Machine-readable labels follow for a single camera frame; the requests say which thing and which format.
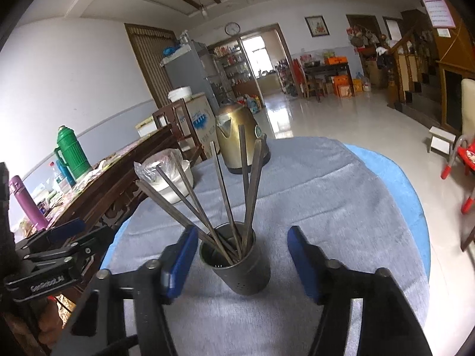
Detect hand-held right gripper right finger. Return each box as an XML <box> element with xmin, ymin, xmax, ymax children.
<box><xmin>287</xmin><ymin>225</ymin><xmax>433</xmax><ymax>356</ymax></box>

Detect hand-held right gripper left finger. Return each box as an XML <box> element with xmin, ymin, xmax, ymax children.
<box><xmin>50</xmin><ymin>226</ymin><xmax>200</xmax><ymax>356</ymax></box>

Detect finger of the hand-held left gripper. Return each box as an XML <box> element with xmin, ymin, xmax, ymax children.
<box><xmin>15</xmin><ymin>217</ymin><xmax>88</xmax><ymax>255</ymax></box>
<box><xmin>56</xmin><ymin>225</ymin><xmax>117</xmax><ymax>268</ymax></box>

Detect dark metal utensil holder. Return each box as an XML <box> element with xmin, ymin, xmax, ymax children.
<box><xmin>198</xmin><ymin>222</ymin><xmax>272</xmax><ymax>297</ymax></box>

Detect bunch of metal chopsticks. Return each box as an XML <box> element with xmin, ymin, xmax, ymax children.
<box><xmin>134</xmin><ymin>124</ymin><xmax>268</xmax><ymax>266</ymax></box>

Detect carved wooden sideboard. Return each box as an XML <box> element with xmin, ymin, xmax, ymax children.
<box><xmin>15</xmin><ymin>124</ymin><xmax>198</xmax><ymax>305</ymax></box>

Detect purple insulated bottle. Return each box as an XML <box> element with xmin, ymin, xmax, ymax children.
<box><xmin>9</xmin><ymin>175</ymin><xmax>49</xmax><ymax>231</ymax></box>

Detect clear plastic water bottle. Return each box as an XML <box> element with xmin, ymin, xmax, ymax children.
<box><xmin>49</xmin><ymin>161</ymin><xmax>69</xmax><ymax>194</ymax></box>

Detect teal bottle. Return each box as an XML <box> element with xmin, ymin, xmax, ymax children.
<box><xmin>56</xmin><ymin>158</ymin><xmax>77</xmax><ymax>188</ymax></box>

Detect grey tablecloth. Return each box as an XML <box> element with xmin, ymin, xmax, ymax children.
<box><xmin>100</xmin><ymin>136</ymin><xmax>431</xmax><ymax>356</ymax></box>

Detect white bowl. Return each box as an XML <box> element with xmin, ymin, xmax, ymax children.
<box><xmin>148</xmin><ymin>159</ymin><xmax>194</xmax><ymax>205</ymax></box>

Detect green thermos flask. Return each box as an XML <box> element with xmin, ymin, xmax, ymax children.
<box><xmin>54</xmin><ymin>125</ymin><xmax>92</xmax><ymax>181</ymax></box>

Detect patterned table mat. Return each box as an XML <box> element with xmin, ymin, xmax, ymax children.
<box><xmin>33</xmin><ymin>144</ymin><xmax>142</xmax><ymax>213</ymax></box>

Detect golden electric kettle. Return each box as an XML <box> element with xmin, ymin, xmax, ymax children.
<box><xmin>215</xmin><ymin>103</ymin><xmax>271</xmax><ymax>175</ymax></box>

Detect white storage box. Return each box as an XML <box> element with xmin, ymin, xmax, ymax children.
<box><xmin>135</xmin><ymin>116</ymin><xmax>157</xmax><ymax>136</ymax></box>

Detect wooden chair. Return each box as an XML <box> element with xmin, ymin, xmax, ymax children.
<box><xmin>152</xmin><ymin>98</ymin><xmax>207</xmax><ymax>164</ymax></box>

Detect blue detergent bottles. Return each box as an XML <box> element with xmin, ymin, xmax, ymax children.
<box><xmin>241</xmin><ymin>94</ymin><xmax>262</xmax><ymax>114</ymax></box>

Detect brown door curtain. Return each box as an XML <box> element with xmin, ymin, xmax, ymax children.
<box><xmin>124</xmin><ymin>23</ymin><xmax>179</xmax><ymax>109</ymax></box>

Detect orange carton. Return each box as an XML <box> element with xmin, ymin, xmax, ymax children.
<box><xmin>332</xmin><ymin>74</ymin><xmax>363</xmax><ymax>97</ymax></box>

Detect white step stool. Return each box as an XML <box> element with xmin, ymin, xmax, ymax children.
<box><xmin>426</xmin><ymin>125</ymin><xmax>458</xmax><ymax>153</ymax></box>

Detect large water jug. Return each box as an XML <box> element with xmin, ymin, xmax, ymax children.
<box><xmin>354</xmin><ymin>71</ymin><xmax>372</xmax><ymax>93</ymax></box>

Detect grey refrigerator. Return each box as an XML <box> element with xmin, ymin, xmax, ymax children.
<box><xmin>163</xmin><ymin>40</ymin><xmax>224</xmax><ymax>109</ymax></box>

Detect red plastic chair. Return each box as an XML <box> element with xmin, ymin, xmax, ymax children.
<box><xmin>440</xmin><ymin>136</ymin><xmax>475</xmax><ymax>214</ymax></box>

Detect dark wooden dining table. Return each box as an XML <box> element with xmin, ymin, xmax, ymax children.
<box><xmin>302</xmin><ymin>63</ymin><xmax>352</xmax><ymax>99</ymax></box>

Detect glass display cabinet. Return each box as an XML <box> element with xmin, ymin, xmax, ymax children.
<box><xmin>213</xmin><ymin>42</ymin><xmax>259</xmax><ymax>98</ymax></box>

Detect wooden staircase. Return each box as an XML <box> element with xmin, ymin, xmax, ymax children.
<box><xmin>385</xmin><ymin>7</ymin><xmax>475</xmax><ymax>146</ymax></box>

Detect cluster of hanging bags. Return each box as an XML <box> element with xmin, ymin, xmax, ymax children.
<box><xmin>346</xmin><ymin>25</ymin><xmax>379</xmax><ymax>51</ymax></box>

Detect framed wall picture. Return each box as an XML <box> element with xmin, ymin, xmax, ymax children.
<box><xmin>305</xmin><ymin>15</ymin><xmax>329</xmax><ymax>38</ymax></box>

